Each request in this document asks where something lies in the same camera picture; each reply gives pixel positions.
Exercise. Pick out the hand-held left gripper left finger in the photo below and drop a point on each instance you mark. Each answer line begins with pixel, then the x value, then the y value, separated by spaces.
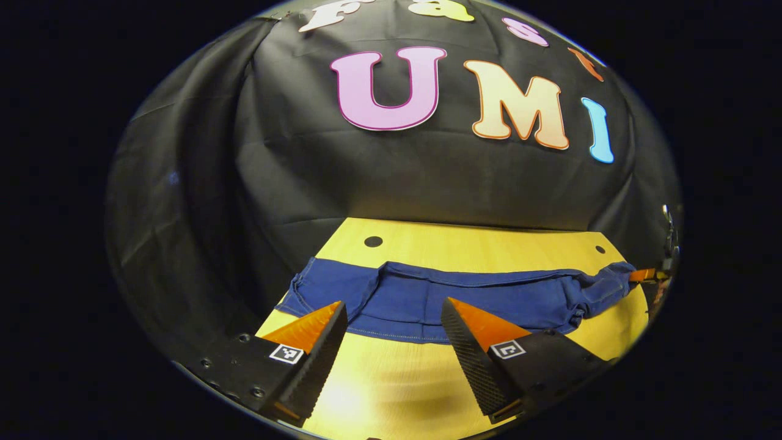
pixel 317 360

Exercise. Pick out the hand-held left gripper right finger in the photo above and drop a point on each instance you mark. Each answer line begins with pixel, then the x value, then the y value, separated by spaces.
pixel 473 360

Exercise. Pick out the blue denim jeans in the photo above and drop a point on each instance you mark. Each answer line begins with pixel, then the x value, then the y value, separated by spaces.
pixel 427 299

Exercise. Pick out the black backdrop cloth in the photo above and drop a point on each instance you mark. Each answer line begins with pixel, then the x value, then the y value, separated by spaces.
pixel 397 183

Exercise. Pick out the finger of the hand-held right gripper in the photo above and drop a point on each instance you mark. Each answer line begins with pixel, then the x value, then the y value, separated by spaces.
pixel 644 275

